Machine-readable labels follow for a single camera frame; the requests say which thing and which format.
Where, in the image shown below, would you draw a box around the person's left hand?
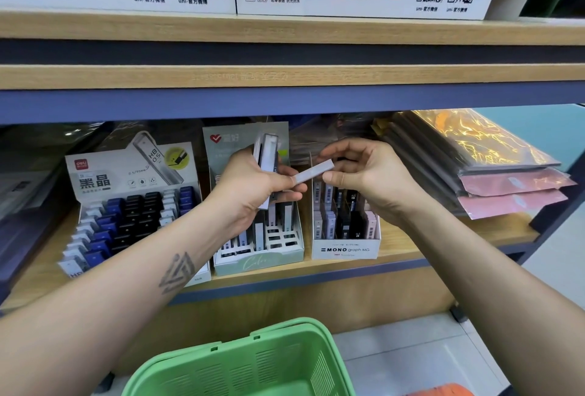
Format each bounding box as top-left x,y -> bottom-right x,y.
207,146 -> 310,233

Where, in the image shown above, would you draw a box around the person's right hand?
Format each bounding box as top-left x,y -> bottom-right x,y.
318,137 -> 431,227

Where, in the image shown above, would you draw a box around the pale green display box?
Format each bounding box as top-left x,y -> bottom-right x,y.
202,120 -> 307,277

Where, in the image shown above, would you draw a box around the lead case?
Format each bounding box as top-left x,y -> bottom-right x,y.
291,158 -> 338,184

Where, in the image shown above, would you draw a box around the clear plastic display box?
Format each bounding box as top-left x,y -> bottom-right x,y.
310,147 -> 383,261

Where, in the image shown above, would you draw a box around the white display box red label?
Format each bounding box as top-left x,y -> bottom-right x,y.
63,130 -> 212,288

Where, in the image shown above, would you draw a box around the green plastic basket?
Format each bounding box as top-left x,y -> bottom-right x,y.
121,317 -> 358,396

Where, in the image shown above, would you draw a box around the person's right forearm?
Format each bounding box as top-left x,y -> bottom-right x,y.
402,197 -> 585,396

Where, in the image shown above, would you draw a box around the person's left forearm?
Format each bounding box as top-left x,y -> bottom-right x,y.
0,201 -> 243,396

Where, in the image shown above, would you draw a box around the dark plastic-wrapped packs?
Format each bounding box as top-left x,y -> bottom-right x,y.
291,108 -> 580,221

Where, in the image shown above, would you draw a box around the stack of wrapped paper packs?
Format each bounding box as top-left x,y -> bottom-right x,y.
0,124 -> 113,294

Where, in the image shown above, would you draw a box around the colourful printed mat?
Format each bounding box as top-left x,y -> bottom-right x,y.
406,383 -> 477,396

